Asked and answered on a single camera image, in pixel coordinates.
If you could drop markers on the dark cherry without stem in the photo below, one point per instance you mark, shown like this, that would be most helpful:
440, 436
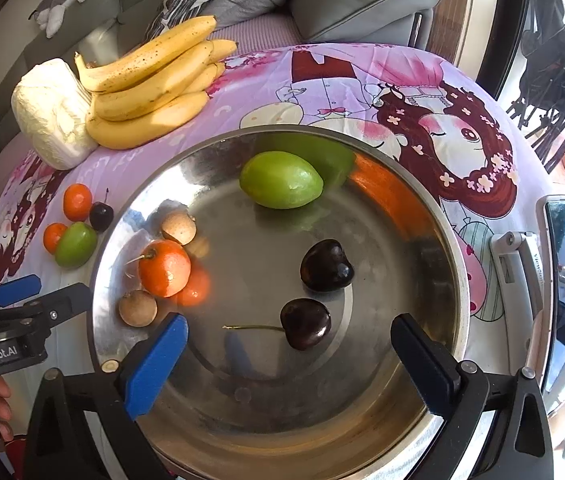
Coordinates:
326, 268

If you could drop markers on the white napa cabbage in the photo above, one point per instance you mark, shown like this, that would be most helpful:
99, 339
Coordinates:
50, 106

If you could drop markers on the grey sofa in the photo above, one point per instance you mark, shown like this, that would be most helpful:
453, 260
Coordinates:
101, 30

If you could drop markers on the person's left hand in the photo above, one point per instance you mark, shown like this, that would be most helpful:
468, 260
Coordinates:
5, 411

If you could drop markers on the stainless steel round bowl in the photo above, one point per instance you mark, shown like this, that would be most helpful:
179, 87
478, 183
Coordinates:
242, 404

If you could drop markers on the green jujube in bowl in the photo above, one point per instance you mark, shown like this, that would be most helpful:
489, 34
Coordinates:
280, 180

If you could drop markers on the brown longan fruit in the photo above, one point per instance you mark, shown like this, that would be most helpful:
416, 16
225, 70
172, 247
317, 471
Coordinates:
179, 226
137, 308

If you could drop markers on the black folding chair outside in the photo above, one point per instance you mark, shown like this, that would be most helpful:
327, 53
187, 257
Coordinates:
542, 84

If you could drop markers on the yellow banana bunch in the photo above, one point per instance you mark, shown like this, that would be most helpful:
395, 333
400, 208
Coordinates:
156, 88

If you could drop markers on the smartphone on white stand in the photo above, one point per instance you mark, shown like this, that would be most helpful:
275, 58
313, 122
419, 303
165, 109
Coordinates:
530, 270

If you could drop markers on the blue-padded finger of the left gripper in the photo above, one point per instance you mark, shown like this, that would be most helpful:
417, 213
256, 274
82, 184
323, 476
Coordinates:
48, 311
20, 289

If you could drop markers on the grey leather cushion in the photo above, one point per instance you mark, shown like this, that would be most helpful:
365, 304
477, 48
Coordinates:
402, 22

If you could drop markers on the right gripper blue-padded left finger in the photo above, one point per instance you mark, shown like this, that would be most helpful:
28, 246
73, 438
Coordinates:
147, 367

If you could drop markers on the dark cherry long stem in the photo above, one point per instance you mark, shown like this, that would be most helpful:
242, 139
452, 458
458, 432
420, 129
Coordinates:
101, 214

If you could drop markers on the dark cherry with stem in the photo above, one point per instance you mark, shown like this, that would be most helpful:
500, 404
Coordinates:
304, 321

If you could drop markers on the pink cartoon print tablecloth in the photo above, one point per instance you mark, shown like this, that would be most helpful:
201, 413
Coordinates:
411, 105

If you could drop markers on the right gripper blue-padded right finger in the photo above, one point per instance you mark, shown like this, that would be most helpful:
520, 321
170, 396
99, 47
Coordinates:
431, 367

